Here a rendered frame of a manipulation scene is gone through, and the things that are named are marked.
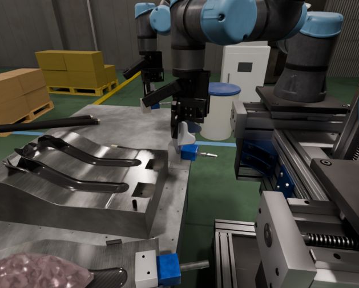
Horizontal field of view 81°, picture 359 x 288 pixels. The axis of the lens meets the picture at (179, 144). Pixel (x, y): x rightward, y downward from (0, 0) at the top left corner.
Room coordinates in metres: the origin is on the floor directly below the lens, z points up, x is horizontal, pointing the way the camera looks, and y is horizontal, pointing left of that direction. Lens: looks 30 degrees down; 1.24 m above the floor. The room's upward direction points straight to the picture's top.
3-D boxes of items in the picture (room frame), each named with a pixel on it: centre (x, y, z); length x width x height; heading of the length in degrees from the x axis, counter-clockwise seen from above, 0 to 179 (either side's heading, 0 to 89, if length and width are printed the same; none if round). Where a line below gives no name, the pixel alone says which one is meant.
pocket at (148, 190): (0.39, 0.09, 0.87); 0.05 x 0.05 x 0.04; 82
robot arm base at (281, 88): (0.68, -0.39, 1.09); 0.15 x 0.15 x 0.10
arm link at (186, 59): (0.50, -0.02, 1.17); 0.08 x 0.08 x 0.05
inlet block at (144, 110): (0.90, 0.10, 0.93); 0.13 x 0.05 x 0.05; 109
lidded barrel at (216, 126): (2.47, -0.47, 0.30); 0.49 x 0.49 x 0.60
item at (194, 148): (0.50, -0.04, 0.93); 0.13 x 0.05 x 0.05; 72
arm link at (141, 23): (0.89, 0.12, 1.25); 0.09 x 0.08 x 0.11; 81
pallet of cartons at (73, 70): (4.62, 2.08, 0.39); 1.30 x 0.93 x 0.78; 84
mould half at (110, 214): (0.48, 0.30, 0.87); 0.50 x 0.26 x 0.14; 82
